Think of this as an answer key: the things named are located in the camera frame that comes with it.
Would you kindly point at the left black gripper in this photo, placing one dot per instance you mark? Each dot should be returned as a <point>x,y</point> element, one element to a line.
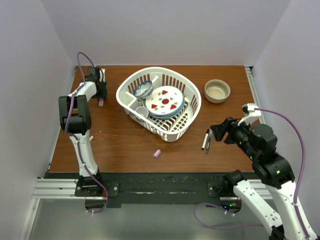
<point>103,94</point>

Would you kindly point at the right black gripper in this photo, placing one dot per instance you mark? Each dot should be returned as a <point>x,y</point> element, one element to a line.
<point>230,125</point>

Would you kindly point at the pink highlighter pen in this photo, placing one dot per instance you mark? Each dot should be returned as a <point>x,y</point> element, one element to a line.
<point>101,102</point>

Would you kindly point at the white pen with black tip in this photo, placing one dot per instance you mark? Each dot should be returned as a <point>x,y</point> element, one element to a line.
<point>205,139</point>

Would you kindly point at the purple highlighter cap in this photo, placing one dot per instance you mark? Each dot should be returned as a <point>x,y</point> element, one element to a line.
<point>157,153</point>

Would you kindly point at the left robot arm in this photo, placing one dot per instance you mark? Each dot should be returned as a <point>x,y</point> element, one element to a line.
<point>75,120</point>

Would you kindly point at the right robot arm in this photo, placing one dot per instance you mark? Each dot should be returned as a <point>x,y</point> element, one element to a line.
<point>258,142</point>

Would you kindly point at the beige ceramic bowl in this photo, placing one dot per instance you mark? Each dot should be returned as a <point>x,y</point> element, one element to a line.
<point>216,91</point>

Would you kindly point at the blue white patterned bowl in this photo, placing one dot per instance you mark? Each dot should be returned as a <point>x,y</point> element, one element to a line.
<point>144,90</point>

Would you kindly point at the small white cup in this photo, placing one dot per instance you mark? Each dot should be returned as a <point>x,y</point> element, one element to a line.
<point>142,111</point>

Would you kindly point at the white plastic dish basket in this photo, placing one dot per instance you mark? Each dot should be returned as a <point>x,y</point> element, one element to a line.
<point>170,129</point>

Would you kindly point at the watermelon pattern plate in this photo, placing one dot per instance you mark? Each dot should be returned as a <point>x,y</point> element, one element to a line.
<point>166,91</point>

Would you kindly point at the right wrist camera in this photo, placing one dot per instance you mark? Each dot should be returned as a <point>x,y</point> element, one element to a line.
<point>251,114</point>

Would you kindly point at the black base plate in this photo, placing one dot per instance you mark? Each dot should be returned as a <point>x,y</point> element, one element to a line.
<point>154,188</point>

